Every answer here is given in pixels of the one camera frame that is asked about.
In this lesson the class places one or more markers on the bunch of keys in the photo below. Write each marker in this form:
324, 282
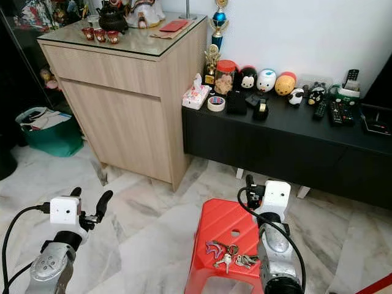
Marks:
228, 261

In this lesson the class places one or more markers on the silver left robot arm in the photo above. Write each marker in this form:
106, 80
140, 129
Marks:
50, 272

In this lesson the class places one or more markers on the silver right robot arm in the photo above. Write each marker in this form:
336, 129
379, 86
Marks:
275, 257

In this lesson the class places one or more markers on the red plastic stool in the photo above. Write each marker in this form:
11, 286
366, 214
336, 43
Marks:
223, 217

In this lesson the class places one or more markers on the black low console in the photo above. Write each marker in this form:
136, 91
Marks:
282, 147

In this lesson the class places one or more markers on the green bag with papers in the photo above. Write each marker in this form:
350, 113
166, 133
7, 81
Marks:
52, 141

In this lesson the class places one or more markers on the black tape dispenser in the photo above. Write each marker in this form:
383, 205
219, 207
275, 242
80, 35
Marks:
261, 110

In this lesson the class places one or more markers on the black round base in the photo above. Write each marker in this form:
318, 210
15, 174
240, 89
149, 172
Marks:
7, 165

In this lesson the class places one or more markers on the black wallet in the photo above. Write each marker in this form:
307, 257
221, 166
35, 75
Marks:
236, 103

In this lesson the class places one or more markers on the small black box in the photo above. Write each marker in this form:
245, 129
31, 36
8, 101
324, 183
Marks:
253, 98

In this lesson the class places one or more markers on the light wooden cabinet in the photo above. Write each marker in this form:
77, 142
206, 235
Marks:
122, 116

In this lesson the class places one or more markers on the white tape roll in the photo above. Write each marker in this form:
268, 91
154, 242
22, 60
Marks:
211, 103

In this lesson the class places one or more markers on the small white black toy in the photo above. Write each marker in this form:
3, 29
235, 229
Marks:
296, 96

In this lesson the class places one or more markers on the slim black remote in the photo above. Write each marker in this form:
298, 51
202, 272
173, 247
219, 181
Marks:
319, 109

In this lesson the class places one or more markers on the white red tissue pack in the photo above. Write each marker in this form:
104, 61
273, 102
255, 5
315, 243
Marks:
196, 96

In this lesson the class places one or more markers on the white round plush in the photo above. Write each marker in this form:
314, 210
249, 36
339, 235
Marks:
266, 81

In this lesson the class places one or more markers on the yellow red round plush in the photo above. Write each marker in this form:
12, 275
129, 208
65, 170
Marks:
285, 84

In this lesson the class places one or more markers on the black mouse plush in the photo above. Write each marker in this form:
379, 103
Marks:
248, 78

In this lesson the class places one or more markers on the clear jar red lid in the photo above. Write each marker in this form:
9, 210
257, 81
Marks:
225, 79

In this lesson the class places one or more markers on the wide black remote coloured buttons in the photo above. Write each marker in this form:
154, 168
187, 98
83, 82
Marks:
337, 113

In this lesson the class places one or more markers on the black white plush toy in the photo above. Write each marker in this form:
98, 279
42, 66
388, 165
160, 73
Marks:
316, 94

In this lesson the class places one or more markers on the small doll behind glass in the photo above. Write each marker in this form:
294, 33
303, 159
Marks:
47, 78

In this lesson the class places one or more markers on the small gold trophy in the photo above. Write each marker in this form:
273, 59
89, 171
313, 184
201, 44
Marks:
212, 59

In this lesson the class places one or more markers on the white green holder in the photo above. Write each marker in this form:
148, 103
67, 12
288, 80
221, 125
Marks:
350, 93

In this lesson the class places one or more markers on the glass display cabinet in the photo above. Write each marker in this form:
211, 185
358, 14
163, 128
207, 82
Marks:
24, 67

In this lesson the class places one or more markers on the black flat device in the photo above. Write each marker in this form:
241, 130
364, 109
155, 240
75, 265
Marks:
376, 119

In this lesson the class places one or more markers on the black grey remote upright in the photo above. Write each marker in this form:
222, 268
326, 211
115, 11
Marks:
351, 76

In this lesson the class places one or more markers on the red strip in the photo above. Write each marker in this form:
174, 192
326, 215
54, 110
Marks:
378, 285

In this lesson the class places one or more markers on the small red cup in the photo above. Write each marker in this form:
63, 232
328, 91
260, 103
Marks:
87, 33
100, 35
113, 37

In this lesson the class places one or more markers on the black television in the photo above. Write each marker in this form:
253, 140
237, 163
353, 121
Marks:
381, 86

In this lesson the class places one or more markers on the blue and gold trophy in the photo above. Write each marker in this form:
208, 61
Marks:
220, 18

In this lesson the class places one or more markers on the black round pot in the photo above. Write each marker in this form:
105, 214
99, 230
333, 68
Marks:
113, 19

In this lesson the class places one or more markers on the thin metal rod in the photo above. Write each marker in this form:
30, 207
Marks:
188, 8

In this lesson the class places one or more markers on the white robed figurine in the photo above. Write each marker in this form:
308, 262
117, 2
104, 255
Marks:
146, 13

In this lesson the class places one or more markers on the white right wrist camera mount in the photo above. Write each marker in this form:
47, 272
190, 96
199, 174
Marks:
277, 195

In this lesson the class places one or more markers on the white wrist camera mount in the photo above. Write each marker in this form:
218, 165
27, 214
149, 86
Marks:
277, 195
64, 214

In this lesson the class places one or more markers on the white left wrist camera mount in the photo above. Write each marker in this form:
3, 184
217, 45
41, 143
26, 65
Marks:
64, 214

